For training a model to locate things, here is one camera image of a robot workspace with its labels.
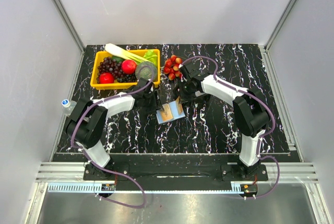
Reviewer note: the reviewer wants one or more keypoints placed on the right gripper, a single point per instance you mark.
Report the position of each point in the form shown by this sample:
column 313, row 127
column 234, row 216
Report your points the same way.
column 183, row 97

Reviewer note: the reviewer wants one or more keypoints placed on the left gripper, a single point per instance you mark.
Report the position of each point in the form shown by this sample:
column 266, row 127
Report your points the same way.
column 152, row 109

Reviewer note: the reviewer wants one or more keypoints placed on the brown credit card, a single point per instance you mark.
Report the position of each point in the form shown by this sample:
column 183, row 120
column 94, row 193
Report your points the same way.
column 166, row 113

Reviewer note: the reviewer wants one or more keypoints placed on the black card holder wallet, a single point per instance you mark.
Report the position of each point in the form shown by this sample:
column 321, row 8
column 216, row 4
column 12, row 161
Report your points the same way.
column 173, row 108

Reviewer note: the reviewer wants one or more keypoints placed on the black card box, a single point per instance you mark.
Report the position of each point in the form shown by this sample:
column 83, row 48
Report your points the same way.
column 201, row 97

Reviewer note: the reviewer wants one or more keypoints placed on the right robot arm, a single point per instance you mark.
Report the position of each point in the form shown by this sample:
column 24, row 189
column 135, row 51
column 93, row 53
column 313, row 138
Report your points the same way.
column 252, row 115

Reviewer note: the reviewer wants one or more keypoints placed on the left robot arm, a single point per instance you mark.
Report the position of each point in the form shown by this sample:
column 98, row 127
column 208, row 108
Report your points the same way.
column 86, row 122

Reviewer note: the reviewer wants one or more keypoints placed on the red cherry bunch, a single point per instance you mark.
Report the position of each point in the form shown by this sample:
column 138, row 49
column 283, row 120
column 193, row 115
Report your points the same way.
column 172, row 67

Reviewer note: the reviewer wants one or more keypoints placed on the green cantaloupe melon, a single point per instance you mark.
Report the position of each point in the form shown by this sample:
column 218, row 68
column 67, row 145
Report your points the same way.
column 146, row 71

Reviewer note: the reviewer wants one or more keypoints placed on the red apple upper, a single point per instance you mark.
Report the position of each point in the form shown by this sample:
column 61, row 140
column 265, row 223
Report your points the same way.
column 128, row 66

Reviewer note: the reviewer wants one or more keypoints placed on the red apple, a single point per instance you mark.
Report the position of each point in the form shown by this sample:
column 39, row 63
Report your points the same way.
column 106, row 78
column 128, row 66

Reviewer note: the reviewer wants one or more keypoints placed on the red apple lower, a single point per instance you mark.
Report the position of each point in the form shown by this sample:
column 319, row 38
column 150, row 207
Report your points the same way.
column 106, row 78

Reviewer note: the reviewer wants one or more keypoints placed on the green lettuce leaf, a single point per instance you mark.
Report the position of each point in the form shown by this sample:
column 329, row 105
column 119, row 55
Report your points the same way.
column 151, row 58

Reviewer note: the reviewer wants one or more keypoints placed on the green avocado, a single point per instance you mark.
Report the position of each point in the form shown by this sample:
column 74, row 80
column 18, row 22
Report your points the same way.
column 117, row 59

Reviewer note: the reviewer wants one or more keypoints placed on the purple grape bunch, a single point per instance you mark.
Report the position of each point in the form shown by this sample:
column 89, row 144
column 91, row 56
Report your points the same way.
column 108, row 66

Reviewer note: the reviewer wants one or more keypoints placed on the yellow plastic basket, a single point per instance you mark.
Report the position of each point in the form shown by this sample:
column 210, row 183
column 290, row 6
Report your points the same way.
column 99, row 57

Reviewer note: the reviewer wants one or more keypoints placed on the white green leek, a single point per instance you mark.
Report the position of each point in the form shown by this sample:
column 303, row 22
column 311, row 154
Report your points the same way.
column 122, row 53

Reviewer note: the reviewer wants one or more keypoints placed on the plastic water bottle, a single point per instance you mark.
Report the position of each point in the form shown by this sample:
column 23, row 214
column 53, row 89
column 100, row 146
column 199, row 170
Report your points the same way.
column 68, row 106

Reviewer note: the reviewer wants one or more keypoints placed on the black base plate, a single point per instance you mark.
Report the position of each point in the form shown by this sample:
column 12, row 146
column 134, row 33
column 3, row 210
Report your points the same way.
column 176, row 184

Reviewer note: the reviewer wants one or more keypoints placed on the aluminium frame rail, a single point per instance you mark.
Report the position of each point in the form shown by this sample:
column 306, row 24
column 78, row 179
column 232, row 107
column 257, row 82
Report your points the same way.
column 287, row 172

